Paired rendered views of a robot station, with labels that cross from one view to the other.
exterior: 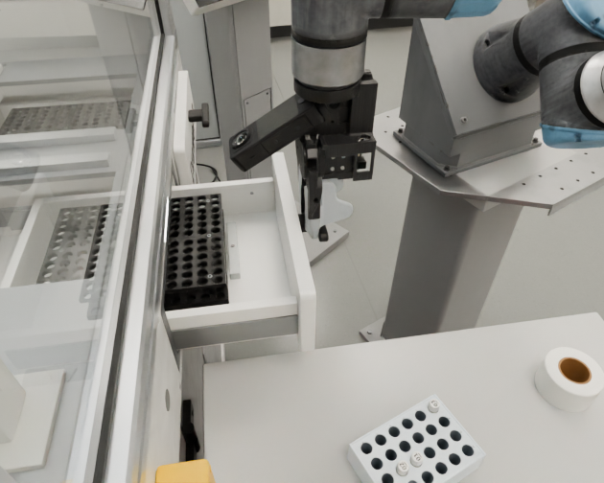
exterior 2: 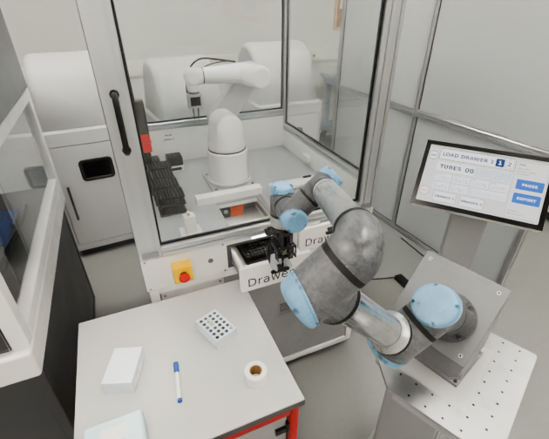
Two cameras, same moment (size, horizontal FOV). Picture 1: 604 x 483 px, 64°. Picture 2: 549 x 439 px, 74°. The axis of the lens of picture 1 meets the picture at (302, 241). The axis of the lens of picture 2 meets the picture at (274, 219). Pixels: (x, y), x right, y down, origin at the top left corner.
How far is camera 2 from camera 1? 113 cm
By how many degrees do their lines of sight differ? 59
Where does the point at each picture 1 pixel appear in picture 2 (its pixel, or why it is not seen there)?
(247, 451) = (214, 294)
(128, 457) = (179, 243)
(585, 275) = not seen: outside the picture
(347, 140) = (275, 244)
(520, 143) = (437, 368)
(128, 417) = (187, 240)
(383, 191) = (542, 415)
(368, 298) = not seen: hidden behind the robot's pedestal
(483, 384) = (250, 351)
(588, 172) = (441, 415)
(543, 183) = (408, 385)
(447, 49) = (422, 281)
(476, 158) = not seen: hidden behind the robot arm
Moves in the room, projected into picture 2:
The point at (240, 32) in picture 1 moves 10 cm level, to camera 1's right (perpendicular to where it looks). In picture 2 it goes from (453, 226) to (467, 239)
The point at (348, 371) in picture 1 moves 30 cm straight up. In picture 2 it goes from (247, 312) to (243, 247)
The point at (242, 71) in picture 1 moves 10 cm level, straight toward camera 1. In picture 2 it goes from (446, 246) to (430, 250)
